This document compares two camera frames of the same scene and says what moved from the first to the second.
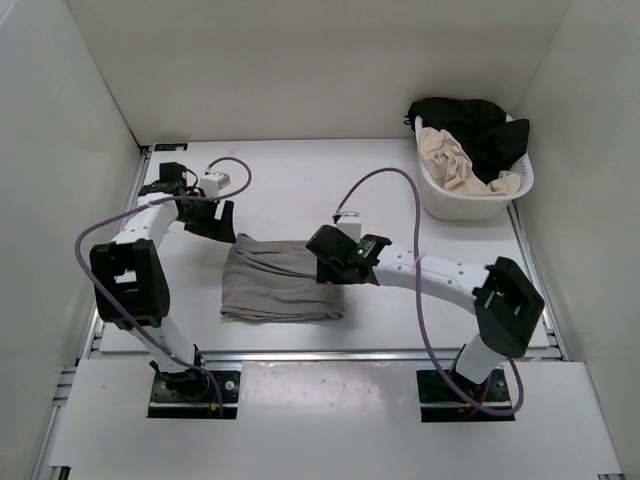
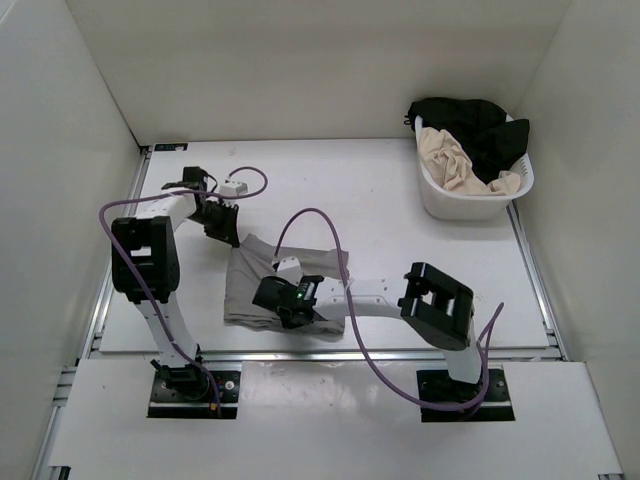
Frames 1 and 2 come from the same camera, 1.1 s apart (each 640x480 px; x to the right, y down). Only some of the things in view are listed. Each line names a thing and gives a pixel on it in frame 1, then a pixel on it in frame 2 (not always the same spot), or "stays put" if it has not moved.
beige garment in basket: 453,170 stays put
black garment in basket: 491,144 stays put
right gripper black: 325,274 to 287,323
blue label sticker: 170,146 stays put
